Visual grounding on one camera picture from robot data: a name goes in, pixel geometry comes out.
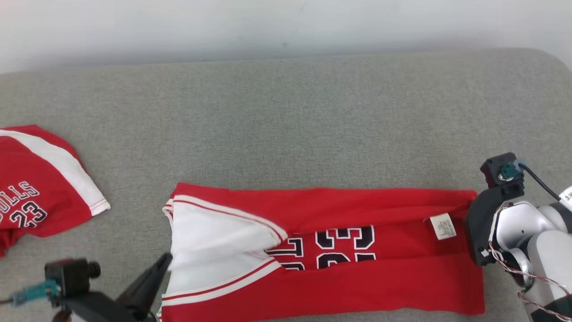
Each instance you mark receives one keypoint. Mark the red white Bulls jersey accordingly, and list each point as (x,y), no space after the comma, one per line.
(357,286)

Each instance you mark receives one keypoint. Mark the red white Bulls shorts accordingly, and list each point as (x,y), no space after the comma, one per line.
(40,192)

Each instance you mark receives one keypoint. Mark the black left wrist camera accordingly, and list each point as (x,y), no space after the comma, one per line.
(71,275)

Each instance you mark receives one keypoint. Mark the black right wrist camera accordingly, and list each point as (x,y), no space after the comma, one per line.
(494,172)

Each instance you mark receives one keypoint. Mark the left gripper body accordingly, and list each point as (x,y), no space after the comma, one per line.
(98,308)

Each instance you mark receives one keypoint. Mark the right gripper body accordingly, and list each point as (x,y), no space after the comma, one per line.
(478,223)

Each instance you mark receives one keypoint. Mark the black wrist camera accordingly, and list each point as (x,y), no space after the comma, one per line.
(494,172)
(71,275)

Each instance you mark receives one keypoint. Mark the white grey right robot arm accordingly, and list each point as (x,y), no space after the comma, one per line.
(545,250)

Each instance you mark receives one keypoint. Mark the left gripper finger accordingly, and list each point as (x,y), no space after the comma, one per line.
(147,286)

